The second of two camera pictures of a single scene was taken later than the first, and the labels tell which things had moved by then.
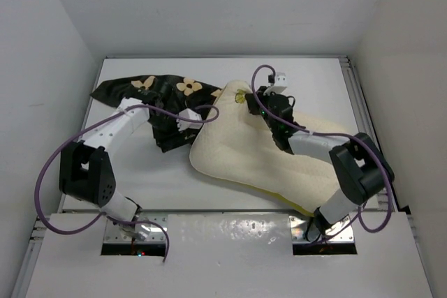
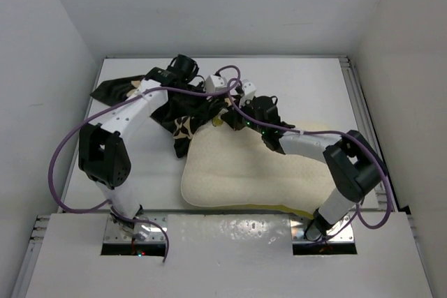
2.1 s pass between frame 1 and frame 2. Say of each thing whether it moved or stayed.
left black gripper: moved
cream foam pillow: moved
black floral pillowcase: moved
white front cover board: stayed
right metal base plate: stayed
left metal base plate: stayed
